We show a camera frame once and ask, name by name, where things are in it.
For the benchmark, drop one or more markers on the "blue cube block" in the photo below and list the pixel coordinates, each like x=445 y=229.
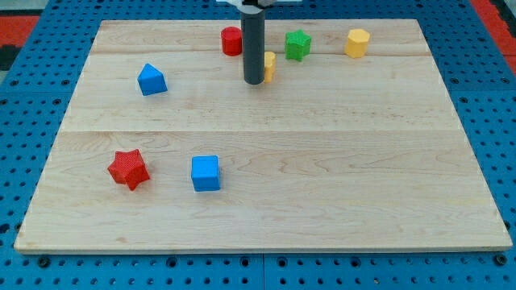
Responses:
x=205 y=173

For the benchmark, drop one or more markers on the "light wooden board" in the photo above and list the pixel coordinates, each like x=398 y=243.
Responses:
x=335 y=154

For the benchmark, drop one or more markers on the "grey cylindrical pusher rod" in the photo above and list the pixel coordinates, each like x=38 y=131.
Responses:
x=252 y=25

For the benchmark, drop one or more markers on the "red cylinder block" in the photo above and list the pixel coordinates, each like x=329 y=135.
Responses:
x=231 y=39

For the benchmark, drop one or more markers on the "red star block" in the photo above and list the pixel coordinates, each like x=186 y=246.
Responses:
x=129 y=168

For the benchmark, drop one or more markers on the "blue triangle block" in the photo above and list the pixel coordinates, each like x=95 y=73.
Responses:
x=151 y=80

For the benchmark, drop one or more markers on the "yellow hexagon block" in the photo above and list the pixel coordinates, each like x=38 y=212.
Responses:
x=357 y=43

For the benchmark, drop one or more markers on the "green star block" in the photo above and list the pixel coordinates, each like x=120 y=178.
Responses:
x=297 y=45

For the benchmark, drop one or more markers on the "yellow block behind rod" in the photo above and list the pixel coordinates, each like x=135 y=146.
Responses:
x=270 y=60

